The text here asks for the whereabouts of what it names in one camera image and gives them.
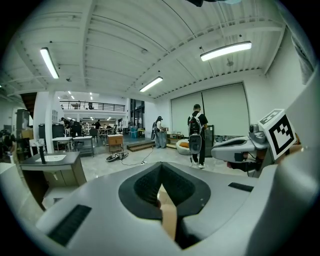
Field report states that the black faucet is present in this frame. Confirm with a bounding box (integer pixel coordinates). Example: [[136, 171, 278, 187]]
[[37, 145, 48, 165]]

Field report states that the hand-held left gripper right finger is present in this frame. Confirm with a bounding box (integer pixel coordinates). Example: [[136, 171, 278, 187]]
[[161, 161, 276, 256]]

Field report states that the tangled cable pile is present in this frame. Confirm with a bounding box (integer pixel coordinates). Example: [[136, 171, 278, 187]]
[[105, 150, 130, 163]]

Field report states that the small wooden cabinet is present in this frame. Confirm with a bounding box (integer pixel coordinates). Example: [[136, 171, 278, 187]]
[[107, 133, 125, 154]]

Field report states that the white sink basin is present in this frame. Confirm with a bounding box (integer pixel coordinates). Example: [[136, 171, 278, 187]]
[[35, 154, 67, 163]]

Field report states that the grey tall cabinet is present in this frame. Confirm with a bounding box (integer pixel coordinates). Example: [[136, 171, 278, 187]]
[[15, 108, 31, 131]]

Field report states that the black extension cable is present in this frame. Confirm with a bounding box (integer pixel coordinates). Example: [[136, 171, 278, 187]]
[[120, 146, 155, 167]]

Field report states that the white metal table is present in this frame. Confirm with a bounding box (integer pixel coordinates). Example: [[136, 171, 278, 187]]
[[72, 135, 95, 158], [52, 136, 74, 153]]

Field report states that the black cabinet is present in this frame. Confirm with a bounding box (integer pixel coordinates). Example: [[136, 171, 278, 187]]
[[38, 122, 66, 146]]

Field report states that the white pouf with orange cushion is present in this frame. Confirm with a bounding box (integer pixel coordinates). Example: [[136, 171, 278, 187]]
[[175, 139, 191, 156]]

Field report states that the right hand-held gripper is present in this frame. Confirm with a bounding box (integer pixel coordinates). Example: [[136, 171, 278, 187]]
[[210, 108, 298, 174]]

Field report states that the dark sink cabinet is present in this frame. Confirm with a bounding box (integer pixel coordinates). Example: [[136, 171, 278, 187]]
[[19, 150, 88, 211]]

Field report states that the black balcony railing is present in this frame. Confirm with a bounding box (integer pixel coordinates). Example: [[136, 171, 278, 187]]
[[59, 100, 126, 112]]

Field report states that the long ceiling light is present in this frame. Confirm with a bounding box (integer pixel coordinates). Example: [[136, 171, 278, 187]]
[[199, 40, 253, 62], [139, 76, 164, 93], [39, 47, 60, 80]]

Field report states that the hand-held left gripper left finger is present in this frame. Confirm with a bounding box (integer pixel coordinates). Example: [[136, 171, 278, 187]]
[[36, 161, 183, 256]]

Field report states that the person's right hand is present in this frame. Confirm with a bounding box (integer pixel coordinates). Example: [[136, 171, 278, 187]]
[[226, 159, 264, 173]]

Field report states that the dark wooden platform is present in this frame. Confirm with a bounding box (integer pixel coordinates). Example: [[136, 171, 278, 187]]
[[126, 140, 157, 153]]

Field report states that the dark staircase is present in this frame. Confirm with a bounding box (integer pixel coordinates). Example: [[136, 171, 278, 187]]
[[19, 91, 38, 119]]

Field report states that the white roller blind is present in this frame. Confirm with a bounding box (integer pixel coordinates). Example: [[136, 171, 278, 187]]
[[201, 82, 251, 138], [170, 91, 204, 133]]

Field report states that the person's grey shirt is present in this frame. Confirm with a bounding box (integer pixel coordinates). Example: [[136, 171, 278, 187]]
[[290, 34, 315, 86]]

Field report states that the black framed panel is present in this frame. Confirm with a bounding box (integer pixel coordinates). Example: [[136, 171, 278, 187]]
[[204, 124, 216, 159]]

